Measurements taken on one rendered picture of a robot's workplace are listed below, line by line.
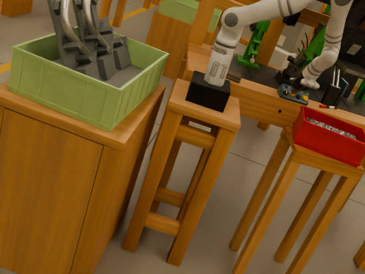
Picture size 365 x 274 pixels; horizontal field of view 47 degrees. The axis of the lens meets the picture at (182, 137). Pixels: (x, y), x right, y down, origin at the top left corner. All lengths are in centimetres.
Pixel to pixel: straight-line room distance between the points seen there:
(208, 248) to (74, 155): 113
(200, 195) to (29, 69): 93
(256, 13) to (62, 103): 82
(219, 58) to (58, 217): 92
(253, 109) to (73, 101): 99
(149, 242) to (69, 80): 112
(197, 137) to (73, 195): 58
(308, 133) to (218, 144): 41
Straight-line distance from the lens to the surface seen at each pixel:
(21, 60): 158
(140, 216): 208
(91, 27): 172
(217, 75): 183
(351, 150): 202
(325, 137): 198
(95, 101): 149
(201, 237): 248
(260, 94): 214
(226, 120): 178
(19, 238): 190
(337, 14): 177
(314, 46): 242
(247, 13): 175
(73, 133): 154
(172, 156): 228
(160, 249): 230
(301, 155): 195
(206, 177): 192
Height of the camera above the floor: 151
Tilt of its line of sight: 26 degrees down
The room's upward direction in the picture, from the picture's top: 20 degrees clockwise
